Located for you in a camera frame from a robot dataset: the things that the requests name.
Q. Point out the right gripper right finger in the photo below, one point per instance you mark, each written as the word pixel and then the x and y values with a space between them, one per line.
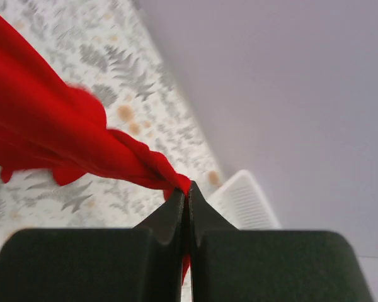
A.
pixel 228 264

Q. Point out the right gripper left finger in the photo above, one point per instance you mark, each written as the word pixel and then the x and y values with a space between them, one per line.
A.
pixel 143 263

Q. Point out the white plastic basket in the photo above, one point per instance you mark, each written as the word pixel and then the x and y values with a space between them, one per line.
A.
pixel 242 203

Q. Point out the red t shirt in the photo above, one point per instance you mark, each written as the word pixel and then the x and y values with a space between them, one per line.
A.
pixel 48 124

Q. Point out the floral table cloth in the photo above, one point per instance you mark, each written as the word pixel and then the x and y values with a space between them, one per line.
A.
pixel 98 48

